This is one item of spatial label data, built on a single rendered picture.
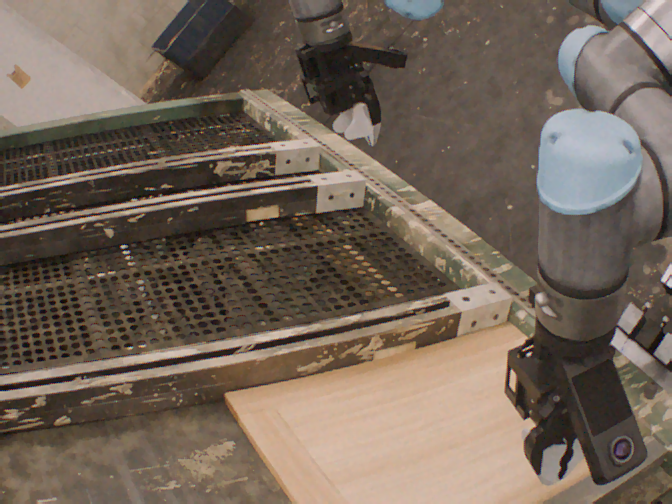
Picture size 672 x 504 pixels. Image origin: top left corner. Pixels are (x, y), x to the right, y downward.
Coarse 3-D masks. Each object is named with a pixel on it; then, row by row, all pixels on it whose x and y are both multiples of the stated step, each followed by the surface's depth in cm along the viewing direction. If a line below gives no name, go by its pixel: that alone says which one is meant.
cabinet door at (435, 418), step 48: (480, 336) 127; (288, 384) 111; (336, 384) 112; (384, 384) 113; (432, 384) 114; (480, 384) 115; (288, 432) 100; (336, 432) 102; (384, 432) 103; (432, 432) 103; (480, 432) 103; (288, 480) 91; (336, 480) 92; (384, 480) 93; (432, 480) 93; (480, 480) 93; (528, 480) 93; (576, 480) 92
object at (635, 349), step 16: (624, 320) 127; (640, 320) 125; (624, 336) 128; (640, 336) 122; (656, 336) 120; (624, 352) 126; (640, 352) 123; (656, 352) 118; (640, 368) 122; (656, 368) 119
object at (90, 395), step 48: (480, 288) 132; (288, 336) 113; (336, 336) 115; (384, 336) 118; (432, 336) 124; (0, 384) 91; (48, 384) 95; (96, 384) 96; (144, 384) 99; (192, 384) 104; (240, 384) 108; (0, 432) 90
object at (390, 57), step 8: (352, 48) 102; (360, 48) 103; (368, 48) 104; (376, 48) 106; (384, 48) 108; (392, 48) 107; (344, 56) 103; (352, 56) 103; (360, 56) 104; (368, 56) 104; (376, 56) 105; (384, 56) 105; (392, 56) 106; (400, 56) 106; (384, 64) 106; (392, 64) 107; (400, 64) 107
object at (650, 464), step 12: (648, 444) 96; (660, 444) 96; (648, 456) 93; (660, 456) 93; (636, 468) 91; (648, 468) 92; (588, 480) 89; (624, 480) 89; (636, 480) 92; (564, 492) 87; (576, 492) 87; (588, 492) 87; (600, 492) 87; (612, 492) 88
